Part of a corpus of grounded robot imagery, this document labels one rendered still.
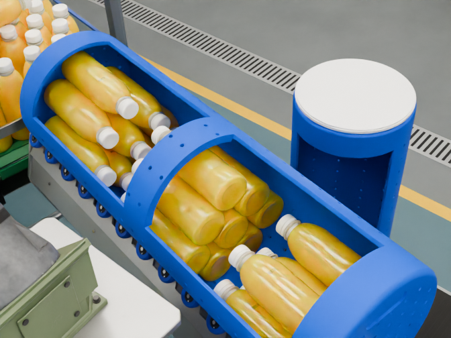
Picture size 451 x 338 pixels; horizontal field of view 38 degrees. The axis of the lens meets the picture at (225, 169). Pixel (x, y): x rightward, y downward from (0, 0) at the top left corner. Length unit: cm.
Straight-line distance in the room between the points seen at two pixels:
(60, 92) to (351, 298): 78
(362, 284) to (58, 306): 41
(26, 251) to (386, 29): 311
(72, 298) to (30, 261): 9
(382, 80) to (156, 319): 87
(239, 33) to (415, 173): 136
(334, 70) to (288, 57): 190
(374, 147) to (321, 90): 19
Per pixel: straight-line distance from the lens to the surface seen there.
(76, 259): 91
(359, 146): 148
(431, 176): 291
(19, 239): 91
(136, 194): 114
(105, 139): 132
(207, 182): 111
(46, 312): 93
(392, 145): 152
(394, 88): 159
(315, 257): 107
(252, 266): 105
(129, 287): 104
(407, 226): 269
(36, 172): 168
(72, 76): 142
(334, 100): 153
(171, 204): 115
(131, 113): 132
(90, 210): 147
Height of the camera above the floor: 197
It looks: 44 degrees down
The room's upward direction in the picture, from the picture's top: 3 degrees counter-clockwise
